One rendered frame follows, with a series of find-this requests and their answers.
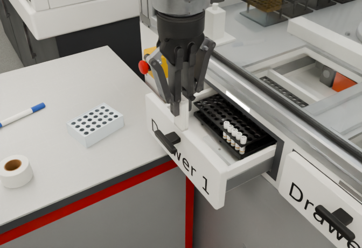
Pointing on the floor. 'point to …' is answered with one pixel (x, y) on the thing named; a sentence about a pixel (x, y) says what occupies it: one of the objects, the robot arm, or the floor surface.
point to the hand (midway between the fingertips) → (181, 112)
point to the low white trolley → (88, 162)
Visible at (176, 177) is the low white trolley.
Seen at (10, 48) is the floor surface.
